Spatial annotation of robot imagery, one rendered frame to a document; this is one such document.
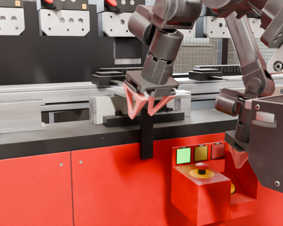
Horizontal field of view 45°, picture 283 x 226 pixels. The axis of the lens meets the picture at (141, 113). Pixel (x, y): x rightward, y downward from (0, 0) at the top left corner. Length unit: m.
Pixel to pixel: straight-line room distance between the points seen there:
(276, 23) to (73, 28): 0.77
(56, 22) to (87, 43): 0.60
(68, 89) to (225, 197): 0.77
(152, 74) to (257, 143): 0.24
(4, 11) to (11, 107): 0.29
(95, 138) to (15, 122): 0.26
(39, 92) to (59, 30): 0.36
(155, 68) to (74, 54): 1.05
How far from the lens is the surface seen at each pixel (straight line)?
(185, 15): 0.65
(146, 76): 0.69
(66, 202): 1.13
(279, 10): 0.50
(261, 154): 0.68
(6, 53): 1.65
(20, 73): 1.66
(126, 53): 1.23
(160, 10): 0.64
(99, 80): 1.40
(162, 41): 0.66
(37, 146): 1.05
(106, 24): 1.17
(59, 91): 1.41
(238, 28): 1.01
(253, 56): 0.97
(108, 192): 1.15
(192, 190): 0.97
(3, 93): 1.39
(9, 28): 1.11
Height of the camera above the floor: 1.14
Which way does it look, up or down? 11 degrees down
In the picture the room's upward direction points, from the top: straight up
